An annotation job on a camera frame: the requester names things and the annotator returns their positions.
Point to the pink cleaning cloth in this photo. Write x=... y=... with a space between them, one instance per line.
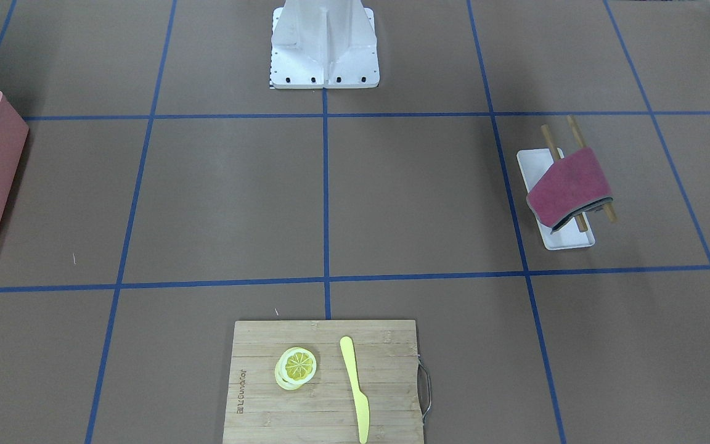
x=581 y=188

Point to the lemon slice toy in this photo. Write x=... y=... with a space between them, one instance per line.
x=296 y=367

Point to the wooden cutting board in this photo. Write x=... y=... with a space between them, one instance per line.
x=322 y=410

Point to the yellow plastic knife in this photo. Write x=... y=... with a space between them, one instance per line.
x=360 y=401

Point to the white rectangular tray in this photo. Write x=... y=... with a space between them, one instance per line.
x=537 y=171

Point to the wooden rack rod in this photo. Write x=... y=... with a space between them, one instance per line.
x=582 y=225
x=608 y=207

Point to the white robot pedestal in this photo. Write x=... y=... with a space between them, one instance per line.
x=323 y=44

